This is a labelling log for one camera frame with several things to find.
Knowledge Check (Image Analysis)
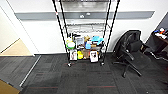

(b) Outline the light blue plush toy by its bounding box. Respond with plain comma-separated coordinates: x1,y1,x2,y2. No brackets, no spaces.
90,34,105,46

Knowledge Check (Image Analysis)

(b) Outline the black office chair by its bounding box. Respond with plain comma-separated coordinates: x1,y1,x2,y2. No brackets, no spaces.
111,29,151,79

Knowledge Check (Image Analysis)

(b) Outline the small blue box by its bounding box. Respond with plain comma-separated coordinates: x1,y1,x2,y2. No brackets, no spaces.
85,41,93,51

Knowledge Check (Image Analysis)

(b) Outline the white door frame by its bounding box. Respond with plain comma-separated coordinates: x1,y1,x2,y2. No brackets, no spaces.
0,4,37,57

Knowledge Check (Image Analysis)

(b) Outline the long grey wall band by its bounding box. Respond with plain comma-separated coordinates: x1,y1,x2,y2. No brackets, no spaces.
14,10,156,22

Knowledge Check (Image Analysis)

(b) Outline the white box with dark picture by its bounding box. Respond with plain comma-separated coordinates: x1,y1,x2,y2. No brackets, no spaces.
69,49,79,62

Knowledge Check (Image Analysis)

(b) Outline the yellow green ball toy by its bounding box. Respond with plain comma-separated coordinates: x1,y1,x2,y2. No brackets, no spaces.
65,38,77,51

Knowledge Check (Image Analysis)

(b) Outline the brown cardboard package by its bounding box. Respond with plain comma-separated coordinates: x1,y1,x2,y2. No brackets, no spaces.
82,49,92,60

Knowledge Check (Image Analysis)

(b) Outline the black wire shelf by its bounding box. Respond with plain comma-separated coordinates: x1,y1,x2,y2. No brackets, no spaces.
51,0,121,67

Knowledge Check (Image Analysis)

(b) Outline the small black item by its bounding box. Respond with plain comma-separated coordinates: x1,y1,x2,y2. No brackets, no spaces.
70,32,81,40

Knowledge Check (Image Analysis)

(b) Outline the small brown box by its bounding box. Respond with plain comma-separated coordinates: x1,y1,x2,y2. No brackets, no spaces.
91,43,99,50

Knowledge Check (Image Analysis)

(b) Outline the white bag with dark print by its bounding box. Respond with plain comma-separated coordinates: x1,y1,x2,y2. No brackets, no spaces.
89,50,100,64

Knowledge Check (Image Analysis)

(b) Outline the small yellow toy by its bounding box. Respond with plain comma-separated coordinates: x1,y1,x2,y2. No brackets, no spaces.
77,51,85,61

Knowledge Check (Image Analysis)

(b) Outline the dark desk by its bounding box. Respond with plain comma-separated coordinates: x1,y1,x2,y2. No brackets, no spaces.
146,28,168,58

